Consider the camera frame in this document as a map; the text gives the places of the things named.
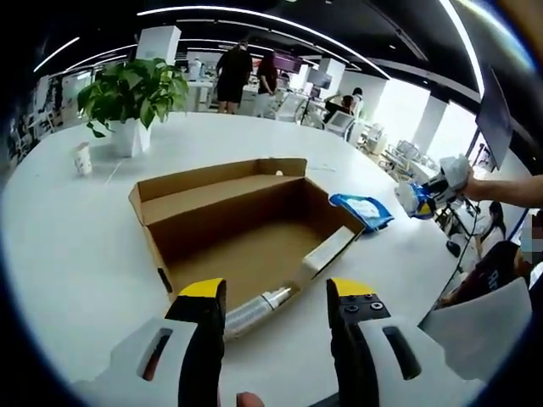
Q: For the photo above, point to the person's right hand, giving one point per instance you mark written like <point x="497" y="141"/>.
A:
<point x="475" y="188"/>

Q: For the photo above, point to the brown cardboard shoe box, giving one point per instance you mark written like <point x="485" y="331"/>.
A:
<point x="237" y="250"/>

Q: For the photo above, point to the large dark monitor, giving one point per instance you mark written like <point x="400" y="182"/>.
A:
<point x="494" y="118"/>

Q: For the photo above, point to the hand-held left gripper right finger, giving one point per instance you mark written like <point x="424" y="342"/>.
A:
<point x="356" y="339"/>

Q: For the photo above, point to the purple screen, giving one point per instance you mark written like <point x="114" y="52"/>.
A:
<point x="288" y="64"/>

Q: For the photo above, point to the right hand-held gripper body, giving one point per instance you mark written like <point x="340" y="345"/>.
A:
<point x="456" y="171"/>

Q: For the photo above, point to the white chair back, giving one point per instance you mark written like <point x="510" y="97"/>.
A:
<point x="479" y="322"/>

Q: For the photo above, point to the white table socket strip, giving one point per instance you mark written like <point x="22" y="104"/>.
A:
<point x="321" y="167"/>

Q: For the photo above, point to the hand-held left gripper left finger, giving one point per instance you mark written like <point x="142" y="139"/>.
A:
<point x="201" y="339"/>

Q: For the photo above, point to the green potted plant white pot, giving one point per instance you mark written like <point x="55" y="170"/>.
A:
<point x="131" y="97"/>

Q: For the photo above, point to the blue wipes pack soft item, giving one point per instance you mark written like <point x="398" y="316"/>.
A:
<point x="365" y="212"/>

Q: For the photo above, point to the blue tissue pack soft item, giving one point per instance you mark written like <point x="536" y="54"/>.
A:
<point x="409" y="201"/>

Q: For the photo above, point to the black round device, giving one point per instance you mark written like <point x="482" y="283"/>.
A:
<point x="453" y="248"/>

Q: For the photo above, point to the white paper cup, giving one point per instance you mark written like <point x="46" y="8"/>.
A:
<point x="83" y="160"/>

